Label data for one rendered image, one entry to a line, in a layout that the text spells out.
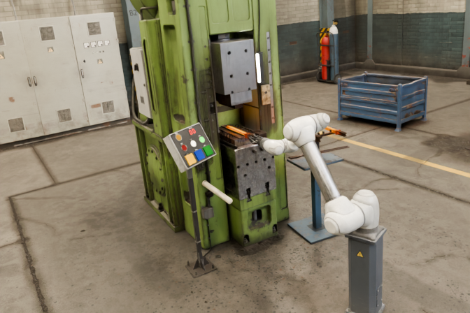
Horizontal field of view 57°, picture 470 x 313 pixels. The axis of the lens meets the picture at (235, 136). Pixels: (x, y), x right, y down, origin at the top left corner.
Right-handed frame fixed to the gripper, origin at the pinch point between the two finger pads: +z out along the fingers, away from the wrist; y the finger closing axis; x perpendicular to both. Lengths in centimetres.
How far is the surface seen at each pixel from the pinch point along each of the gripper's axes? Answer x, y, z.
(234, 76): 50, -7, 7
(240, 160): -17.7, -11.8, -1.6
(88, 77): -23, -24, 529
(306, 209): -100, 73, 19
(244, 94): 33.9, 0.5, 6.7
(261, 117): 6.8, 23.6, 19.5
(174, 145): 13, -71, -15
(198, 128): 16.7, -45.9, -0.6
